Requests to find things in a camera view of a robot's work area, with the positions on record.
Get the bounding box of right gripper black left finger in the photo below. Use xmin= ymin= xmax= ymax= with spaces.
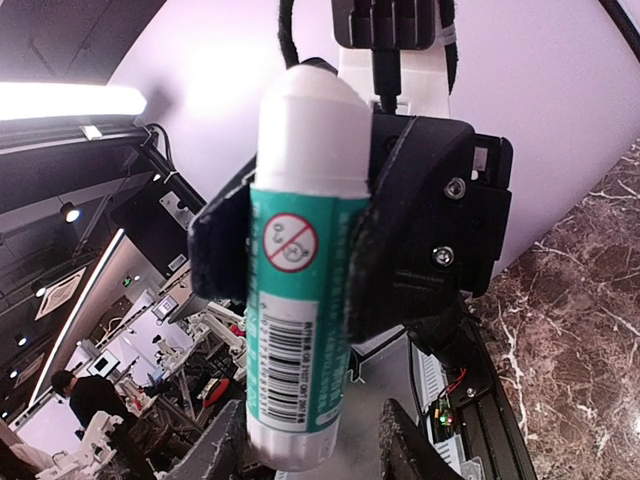
xmin=164 ymin=400 xmax=247 ymax=480

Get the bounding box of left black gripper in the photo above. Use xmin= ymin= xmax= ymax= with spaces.
xmin=347 ymin=114 xmax=514 ymax=344

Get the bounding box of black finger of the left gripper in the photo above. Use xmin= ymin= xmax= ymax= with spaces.
xmin=188 ymin=158 xmax=256 ymax=302

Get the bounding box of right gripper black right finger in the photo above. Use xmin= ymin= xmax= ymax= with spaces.
xmin=378 ymin=398 xmax=463 ymax=480

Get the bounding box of green glue stick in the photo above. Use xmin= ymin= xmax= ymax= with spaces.
xmin=246 ymin=65 xmax=372 ymax=472

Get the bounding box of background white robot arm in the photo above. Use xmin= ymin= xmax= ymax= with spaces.
xmin=37 ymin=400 xmax=247 ymax=479

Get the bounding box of small circuit board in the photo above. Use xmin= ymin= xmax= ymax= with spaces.
xmin=430 ymin=394 xmax=455 ymax=443

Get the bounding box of person in black top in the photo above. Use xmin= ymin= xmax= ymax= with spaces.
xmin=51 ymin=370 xmax=137 ymax=443

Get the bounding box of white slotted cable duct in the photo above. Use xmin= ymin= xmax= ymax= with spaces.
xmin=410 ymin=346 xmax=448 ymax=412

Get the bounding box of black front rail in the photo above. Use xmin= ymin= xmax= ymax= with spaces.
xmin=425 ymin=311 xmax=537 ymax=479

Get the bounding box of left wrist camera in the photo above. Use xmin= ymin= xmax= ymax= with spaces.
xmin=277 ymin=0 xmax=459 ymax=119

